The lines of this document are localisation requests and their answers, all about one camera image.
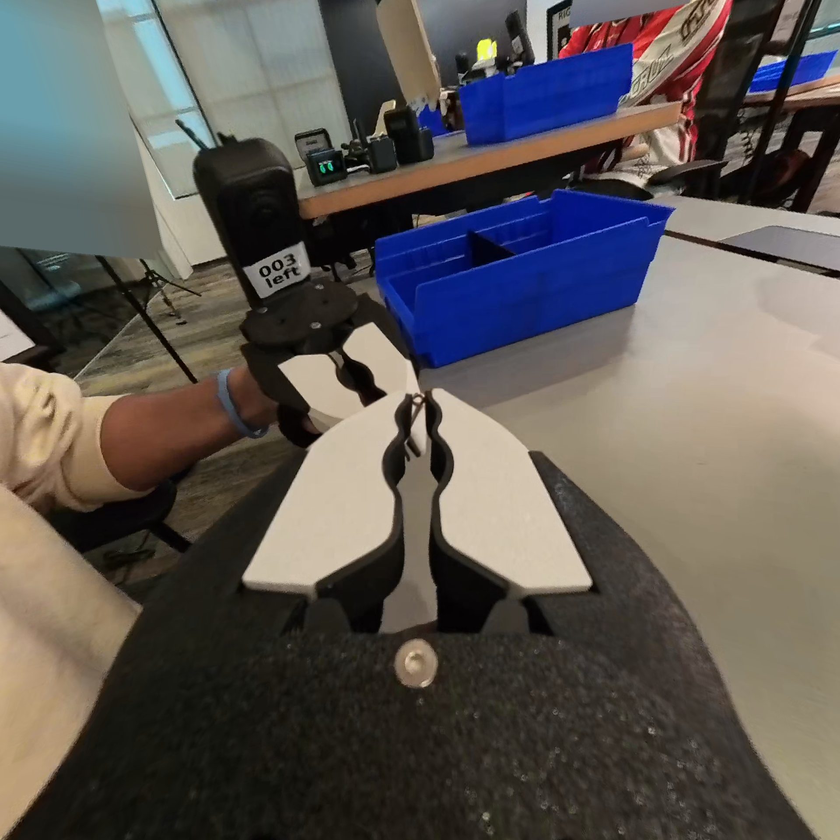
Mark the person's left forearm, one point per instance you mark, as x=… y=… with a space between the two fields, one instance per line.
x=164 y=439

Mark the black backpack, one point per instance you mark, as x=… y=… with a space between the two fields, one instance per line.
x=784 y=174

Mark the black case green display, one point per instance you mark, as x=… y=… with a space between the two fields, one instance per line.
x=325 y=164

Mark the person's cream sweater torso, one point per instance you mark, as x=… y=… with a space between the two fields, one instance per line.
x=46 y=623

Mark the long metal bolt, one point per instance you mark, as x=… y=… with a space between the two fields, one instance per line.
x=415 y=430

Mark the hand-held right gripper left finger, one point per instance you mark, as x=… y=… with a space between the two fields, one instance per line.
x=328 y=512

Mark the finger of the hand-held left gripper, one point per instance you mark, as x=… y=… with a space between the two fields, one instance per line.
x=384 y=354
x=315 y=384

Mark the dark table inset panel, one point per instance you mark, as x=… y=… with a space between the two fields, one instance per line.
x=794 y=246

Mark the wooden office desk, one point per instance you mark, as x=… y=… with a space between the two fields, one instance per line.
x=492 y=164

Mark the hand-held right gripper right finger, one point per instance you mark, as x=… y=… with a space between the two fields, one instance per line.
x=512 y=518

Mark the black charger box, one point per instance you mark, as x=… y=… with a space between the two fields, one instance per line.
x=407 y=138

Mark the blue plastic divided bin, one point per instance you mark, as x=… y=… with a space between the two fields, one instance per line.
x=525 y=302

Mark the small blue plastic bin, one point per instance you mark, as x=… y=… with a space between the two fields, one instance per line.
x=439 y=121

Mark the small black device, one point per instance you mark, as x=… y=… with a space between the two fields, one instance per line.
x=382 y=156

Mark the blue wristband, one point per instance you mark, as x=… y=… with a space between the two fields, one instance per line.
x=226 y=407

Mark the black office chair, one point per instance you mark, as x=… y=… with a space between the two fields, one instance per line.
x=131 y=512
x=735 y=79

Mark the black monitor screen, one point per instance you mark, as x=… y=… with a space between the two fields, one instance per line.
x=472 y=19

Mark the wooden display board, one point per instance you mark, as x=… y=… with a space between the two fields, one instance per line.
x=407 y=39

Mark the large blue plastic bin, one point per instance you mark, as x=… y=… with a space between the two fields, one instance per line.
x=551 y=98

